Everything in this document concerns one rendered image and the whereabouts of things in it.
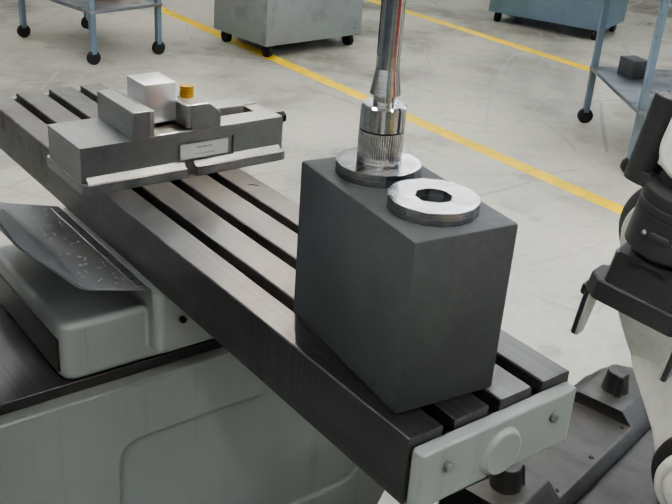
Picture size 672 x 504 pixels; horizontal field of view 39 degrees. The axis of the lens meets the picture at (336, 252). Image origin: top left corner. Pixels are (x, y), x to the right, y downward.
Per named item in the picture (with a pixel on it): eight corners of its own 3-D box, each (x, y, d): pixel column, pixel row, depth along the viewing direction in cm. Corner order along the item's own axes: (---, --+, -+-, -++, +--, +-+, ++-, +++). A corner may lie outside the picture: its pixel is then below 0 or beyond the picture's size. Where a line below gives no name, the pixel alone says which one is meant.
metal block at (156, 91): (158, 109, 147) (157, 71, 145) (176, 120, 143) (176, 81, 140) (127, 113, 144) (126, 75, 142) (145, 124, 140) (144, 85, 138)
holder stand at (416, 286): (380, 293, 114) (396, 136, 105) (493, 387, 97) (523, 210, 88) (292, 312, 108) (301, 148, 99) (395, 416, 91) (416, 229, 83)
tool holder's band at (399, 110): (367, 119, 93) (367, 109, 92) (355, 105, 97) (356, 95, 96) (412, 119, 94) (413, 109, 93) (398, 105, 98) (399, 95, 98)
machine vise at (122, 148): (239, 132, 164) (241, 70, 159) (287, 159, 153) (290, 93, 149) (44, 163, 144) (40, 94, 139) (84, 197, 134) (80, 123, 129)
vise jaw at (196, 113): (182, 103, 153) (182, 79, 152) (221, 125, 145) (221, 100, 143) (148, 108, 150) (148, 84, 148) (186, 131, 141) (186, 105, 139)
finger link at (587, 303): (585, 328, 110) (603, 283, 107) (574, 337, 107) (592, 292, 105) (573, 322, 111) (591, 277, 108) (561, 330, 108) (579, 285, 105)
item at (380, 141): (362, 169, 95) (367, 119, 93) (351, 153, 99) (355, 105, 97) (407, 168, 96) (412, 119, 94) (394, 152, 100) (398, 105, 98)
